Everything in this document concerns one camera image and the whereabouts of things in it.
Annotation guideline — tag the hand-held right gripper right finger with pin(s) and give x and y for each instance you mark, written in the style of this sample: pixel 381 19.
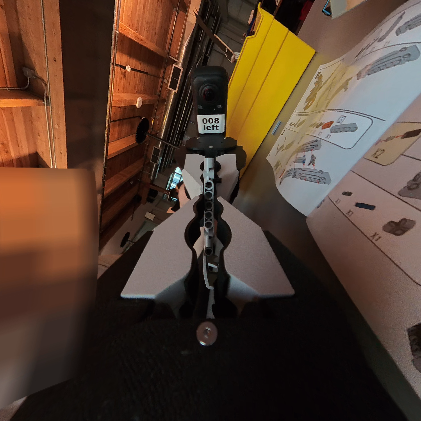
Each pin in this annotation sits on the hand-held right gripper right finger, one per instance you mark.
pixel 256 259

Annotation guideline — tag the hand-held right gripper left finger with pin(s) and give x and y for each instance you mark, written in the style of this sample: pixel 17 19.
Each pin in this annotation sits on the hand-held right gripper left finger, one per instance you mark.
pixel 158 259

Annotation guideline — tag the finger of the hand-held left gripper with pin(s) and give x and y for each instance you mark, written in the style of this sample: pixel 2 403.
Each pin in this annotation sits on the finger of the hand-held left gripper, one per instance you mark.
pixel 227 174
pixel 194 174

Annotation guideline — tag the grey toy beam arm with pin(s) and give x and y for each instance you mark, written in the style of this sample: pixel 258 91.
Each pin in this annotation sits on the grey toy beam arm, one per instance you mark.
pixel 209 204

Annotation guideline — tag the grey desk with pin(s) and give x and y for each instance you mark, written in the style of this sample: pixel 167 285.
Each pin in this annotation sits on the grey desk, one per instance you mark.
pixel 259 197

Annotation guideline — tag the white ceiling vent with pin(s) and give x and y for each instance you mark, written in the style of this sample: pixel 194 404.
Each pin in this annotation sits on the white ceiling vent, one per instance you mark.
pixel 175 77

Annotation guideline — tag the yellow plastic bin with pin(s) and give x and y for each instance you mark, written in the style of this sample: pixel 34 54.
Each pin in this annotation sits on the yellow plastic bin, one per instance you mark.
pixel 269 82

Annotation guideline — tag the light blue toy pin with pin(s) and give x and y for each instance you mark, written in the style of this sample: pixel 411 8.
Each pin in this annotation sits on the light blue toy pin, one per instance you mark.
pixel 277 127

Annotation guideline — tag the white instruction booklet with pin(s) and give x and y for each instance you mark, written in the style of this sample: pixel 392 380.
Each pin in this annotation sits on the white instruction booklet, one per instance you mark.
pixel 361 263

